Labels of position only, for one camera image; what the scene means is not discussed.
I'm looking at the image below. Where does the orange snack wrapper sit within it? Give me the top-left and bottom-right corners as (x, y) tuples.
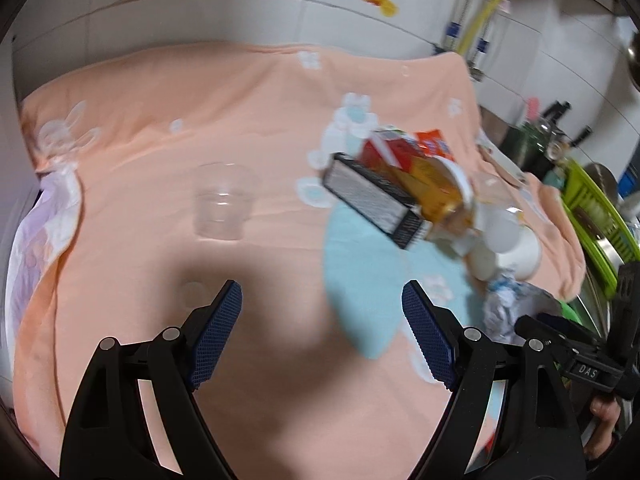
(414, 129), (457, 161)

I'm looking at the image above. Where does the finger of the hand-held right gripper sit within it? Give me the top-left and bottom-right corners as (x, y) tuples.
(515, 312), (573, 363)

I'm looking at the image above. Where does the green plastic dish rack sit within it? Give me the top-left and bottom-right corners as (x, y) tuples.
(564, 159), (640, 303)

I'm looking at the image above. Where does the red yellow instant noodle cup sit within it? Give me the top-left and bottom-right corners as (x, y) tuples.
(359, 129), (477, 228)

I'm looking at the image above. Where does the metal bowl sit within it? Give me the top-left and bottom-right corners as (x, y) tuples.
(579, 162), (622, 198)

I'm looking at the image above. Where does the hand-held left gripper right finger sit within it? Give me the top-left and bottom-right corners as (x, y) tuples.
(401, 280), (587, 480)

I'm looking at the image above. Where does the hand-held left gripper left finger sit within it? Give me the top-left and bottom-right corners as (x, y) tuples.
(60, 280), (244, 480)

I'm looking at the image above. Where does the yellow hose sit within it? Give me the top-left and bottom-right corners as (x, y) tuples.
(459, 0), (526, 57)

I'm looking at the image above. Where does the braided metal hose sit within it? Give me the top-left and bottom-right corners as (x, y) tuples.
(440, 0), (476, 53)

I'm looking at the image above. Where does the metal ladle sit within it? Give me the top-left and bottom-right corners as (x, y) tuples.
(619, 29), (640, 92)

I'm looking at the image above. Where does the black stand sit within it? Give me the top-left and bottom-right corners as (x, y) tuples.
(541, 101), (572, 128)

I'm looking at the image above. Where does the peach printed blanket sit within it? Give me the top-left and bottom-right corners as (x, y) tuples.
(10, 42), (588, 461)

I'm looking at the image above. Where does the white tissue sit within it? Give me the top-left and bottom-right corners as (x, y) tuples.
(481, 269), (562, 346)

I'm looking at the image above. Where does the person's right hand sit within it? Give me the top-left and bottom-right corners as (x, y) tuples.
(582, 399), (623, 456)

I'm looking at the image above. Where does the clear plastic cup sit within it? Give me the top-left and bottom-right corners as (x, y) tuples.
(194, 162), (262, 241)
(471, 171), (525, 231)

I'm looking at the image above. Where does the dark green glass jar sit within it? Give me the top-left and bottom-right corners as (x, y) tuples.
(517, 119), (568, 173)

